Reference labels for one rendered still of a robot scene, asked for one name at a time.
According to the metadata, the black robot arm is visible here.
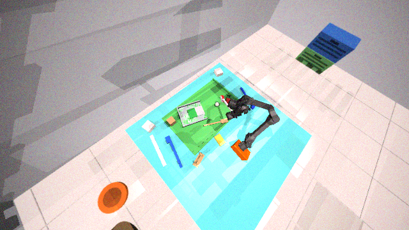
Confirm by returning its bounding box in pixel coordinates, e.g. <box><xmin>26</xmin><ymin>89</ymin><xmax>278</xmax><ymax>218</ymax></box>
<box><xmin>228</xmin><ymin>95</ymin><xmax>280</xmax><ymax>151</ymax></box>

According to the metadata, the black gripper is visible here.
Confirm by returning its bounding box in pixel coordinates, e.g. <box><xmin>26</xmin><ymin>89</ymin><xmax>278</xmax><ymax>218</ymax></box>
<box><xmin>226</xmin><ymin>109</ymin><xmax>248</xmax><ymax>120</ymax></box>

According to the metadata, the white flat bar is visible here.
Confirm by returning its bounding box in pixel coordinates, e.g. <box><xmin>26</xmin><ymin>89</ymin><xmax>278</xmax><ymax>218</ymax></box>
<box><xmin>150</xmin><ymin>135</ymin><xmax>167</xmax><ymax>166</ymax></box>

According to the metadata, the small white cube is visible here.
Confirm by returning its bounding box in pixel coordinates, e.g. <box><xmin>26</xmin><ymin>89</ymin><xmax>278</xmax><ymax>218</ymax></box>
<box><xmin>214</xmin><ymin>68</ymin><xmax>223</xmax><ymax>77</ymax></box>
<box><xmin>142</xmin><ymin>121</ymin><xmax>156</xmax><ymax>133</ymax></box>

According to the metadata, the green mat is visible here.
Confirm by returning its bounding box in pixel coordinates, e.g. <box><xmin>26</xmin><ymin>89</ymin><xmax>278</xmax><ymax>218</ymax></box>
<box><xmin>162</xmin><ymin>80</ymin><xmax>235</xmax><ymax>155</ymax></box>

